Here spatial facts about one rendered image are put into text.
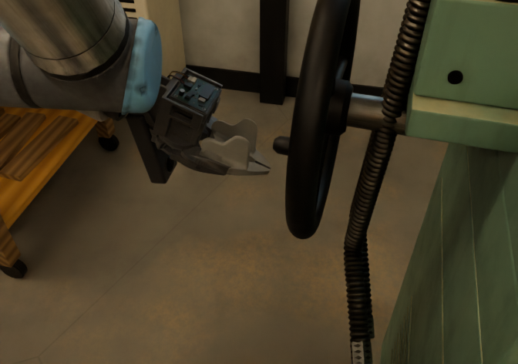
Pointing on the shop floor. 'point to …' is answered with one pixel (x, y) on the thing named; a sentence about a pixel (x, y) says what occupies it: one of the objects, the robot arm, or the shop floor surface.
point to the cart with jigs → (36, 163)
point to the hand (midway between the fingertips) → (259, 170)
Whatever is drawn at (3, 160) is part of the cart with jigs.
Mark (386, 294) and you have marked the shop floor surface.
